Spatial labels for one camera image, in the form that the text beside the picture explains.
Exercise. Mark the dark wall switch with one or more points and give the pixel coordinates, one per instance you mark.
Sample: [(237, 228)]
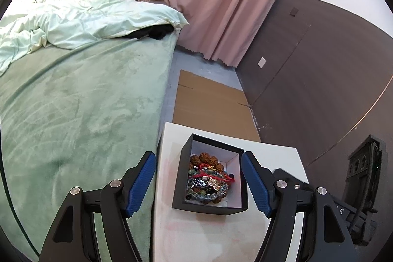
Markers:
[(293, 11)]

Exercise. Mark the green bed blanket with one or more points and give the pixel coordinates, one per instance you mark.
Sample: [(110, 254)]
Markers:
[(75, 118)]

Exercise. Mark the black jewelry gift box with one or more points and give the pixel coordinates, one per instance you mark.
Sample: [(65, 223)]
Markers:
[(209, 178)]

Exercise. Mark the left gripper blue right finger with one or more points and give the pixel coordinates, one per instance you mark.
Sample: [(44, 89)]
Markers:
[(280, 196)]

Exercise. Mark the pale green duvet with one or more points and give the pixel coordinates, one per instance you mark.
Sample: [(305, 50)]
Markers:
[(27, 25)]

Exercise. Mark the black garment on bed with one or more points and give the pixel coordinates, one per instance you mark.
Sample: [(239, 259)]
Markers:
[(156, 32)]

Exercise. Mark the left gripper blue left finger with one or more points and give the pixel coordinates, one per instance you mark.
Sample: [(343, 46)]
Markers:
[(72, 236)]

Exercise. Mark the white wall socket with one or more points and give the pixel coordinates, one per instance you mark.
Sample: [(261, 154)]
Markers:
[(261, 62)]

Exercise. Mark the flattened brown cardboard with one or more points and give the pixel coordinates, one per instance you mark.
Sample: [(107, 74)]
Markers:
[(213, 107)]

